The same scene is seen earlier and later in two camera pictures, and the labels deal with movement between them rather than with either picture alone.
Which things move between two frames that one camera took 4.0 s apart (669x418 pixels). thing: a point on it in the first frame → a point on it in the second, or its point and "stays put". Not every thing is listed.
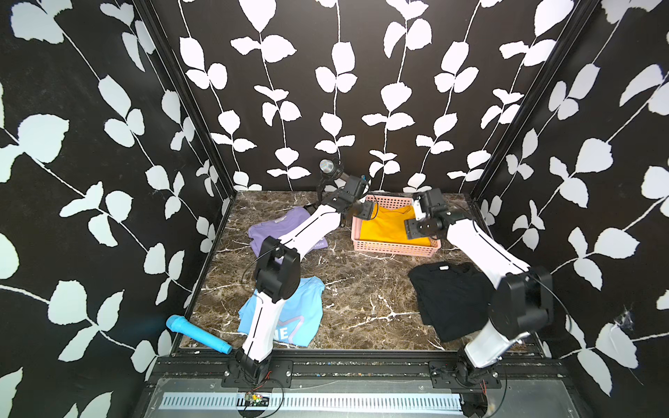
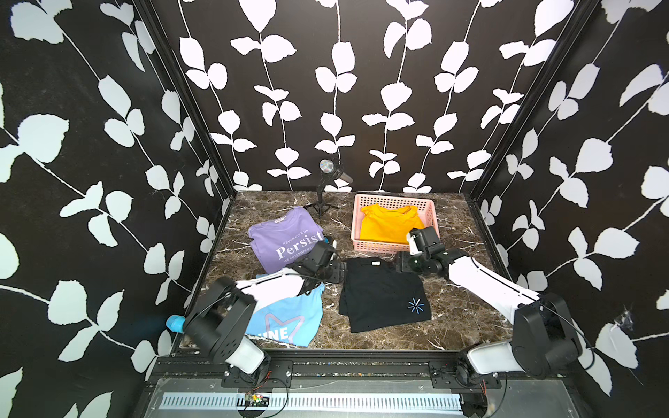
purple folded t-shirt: x=278 y=225 stays put
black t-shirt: x=454 y=298 → x=376 y=294
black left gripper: x=367 y=212 → x=339 y=269
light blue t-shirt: x=300 y=319 stays put
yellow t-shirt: x=389 y=226 stays put
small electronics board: x=255 y=400 stays put
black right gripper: x=411 y=230 → x=402 y=262
